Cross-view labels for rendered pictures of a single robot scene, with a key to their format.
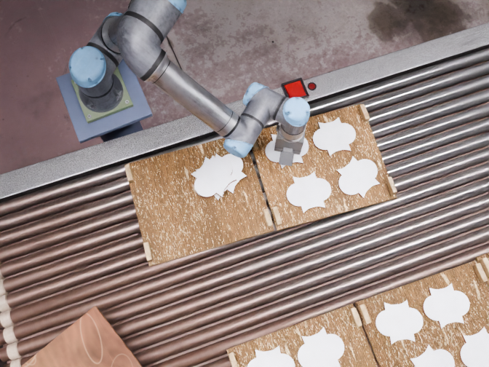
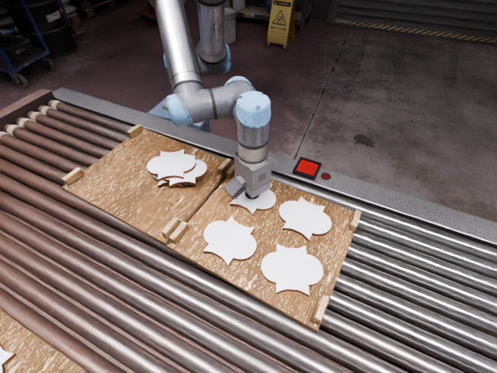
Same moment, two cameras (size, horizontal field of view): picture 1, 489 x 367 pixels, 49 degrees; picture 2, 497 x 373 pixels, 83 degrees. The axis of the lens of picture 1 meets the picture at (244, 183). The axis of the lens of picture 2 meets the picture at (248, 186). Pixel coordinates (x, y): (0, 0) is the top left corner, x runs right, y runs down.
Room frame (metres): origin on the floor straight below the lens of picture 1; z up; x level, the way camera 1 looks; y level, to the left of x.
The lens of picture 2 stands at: (0.29, -0.53, 1.57)
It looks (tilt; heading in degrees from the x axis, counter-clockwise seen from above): 48 degrees down; 49
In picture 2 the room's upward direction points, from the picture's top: straight up
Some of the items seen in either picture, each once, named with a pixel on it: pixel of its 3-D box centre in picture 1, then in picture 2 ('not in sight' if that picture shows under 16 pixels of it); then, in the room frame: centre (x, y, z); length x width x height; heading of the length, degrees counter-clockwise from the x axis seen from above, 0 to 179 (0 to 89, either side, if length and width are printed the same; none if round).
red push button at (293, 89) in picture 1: (295, 90); (307, 168); (0.89, -0.16, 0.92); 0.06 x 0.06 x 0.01; 23
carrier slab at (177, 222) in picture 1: (198, 197); (151, 176); (0.48, 0.15, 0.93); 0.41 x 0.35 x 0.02; 110
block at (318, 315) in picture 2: (391, 185); (321, 308); (0.55, -0.48, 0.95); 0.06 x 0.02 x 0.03; 19
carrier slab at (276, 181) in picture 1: (321, 164); (268, 231); (0.61, -0.25, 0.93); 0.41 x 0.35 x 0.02; 109
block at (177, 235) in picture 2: (276, 216); (179, 232); (0.42, -0.11, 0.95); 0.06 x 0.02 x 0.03; 19
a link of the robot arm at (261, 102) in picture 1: (261, 105); (235, 99); (0.69, -0.04, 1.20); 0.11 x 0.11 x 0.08; 64
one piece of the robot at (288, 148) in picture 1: (288, 143); (245, 172); (0.64, -0.13, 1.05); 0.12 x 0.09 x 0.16; 174
